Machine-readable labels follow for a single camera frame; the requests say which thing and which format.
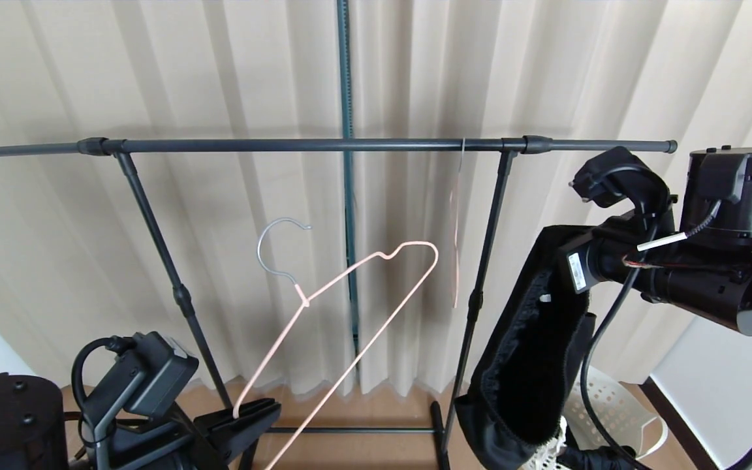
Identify beige curtain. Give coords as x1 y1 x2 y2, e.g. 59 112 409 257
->
0 0 351 392
352 0 752 399

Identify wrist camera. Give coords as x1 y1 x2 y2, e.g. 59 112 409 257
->
571 146 677 241
79 332 200 461

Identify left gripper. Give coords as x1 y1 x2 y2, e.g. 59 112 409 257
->
97 399 283 470

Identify pink clothes hanger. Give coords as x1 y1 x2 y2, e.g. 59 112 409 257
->
448 138 467 309
232 217 440 470

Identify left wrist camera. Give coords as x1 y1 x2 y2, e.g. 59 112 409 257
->
79 332 200 461

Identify black cable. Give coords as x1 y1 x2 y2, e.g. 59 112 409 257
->
70 336 134 418
578 163 752 470

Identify window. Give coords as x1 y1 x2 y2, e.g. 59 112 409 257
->
337 0 361 358

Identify black shorts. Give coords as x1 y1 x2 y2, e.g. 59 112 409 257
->
454 225 599 470

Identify black garment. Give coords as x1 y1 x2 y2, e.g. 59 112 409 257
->
559 444 638 470

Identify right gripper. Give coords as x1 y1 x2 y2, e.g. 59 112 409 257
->
559 234 752 338

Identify black clothes rack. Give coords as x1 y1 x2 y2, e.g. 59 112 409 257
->
0 136 678 470

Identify white laundry basket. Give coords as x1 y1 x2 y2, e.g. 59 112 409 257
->
564 366 669 462

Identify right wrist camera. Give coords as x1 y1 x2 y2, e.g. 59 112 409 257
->
571 146 677 241

